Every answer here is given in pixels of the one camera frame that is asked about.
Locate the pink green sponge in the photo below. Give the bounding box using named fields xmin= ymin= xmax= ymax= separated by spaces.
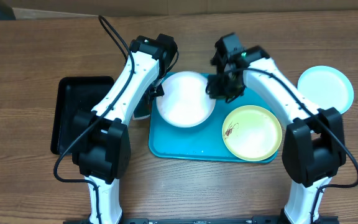
xmin=132 ymin=98 xmax=150 ymax=120

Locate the black plastic tray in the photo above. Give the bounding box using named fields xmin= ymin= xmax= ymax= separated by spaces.
xmin=50 ymin=76 xmax=114 ymax=155

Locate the teal plastic tray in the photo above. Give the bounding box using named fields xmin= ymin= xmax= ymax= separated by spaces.
xmin=149 ymin=88 xmax=277 ymax=163

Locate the white plate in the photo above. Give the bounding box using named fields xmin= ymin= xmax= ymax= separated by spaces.
xmin=156 ymin=71 xmax=216 ymax=128

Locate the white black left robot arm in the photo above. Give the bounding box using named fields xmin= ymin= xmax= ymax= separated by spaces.
xmin=70 ymin=34 xmax=178 ymax=223

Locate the light blue plate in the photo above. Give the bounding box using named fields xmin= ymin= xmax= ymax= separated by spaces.
xmin=297 ymin=65 xmax=354 ymax=114

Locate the yellow plate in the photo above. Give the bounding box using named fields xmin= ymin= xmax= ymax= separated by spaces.
xmin=222 ymin=105 xmax=282 ymax=162

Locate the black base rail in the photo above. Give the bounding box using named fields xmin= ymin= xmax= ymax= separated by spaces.
xmin=63 ymin=215 xmax=340 ymax=224

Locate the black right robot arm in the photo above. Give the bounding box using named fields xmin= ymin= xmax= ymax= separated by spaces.
xmin=206 ymin=33 xmax=346 ymax=223

